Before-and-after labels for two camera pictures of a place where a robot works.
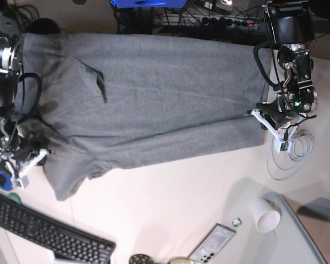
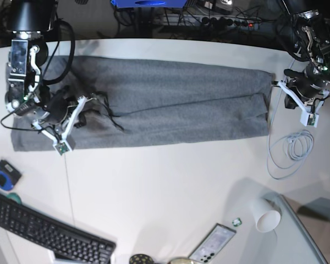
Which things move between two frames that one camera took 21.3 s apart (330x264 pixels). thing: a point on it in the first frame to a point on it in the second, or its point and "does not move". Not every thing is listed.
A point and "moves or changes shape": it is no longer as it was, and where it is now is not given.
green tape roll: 15,197 does not move
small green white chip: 236,222 does not move
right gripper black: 278,111 to 307,83
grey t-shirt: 94,101 moves or changes shape
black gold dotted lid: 141,259 does not move
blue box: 149,4 does not move
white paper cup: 267,214 does not move
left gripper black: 22,154 to 59,104
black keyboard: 71,243 does not move
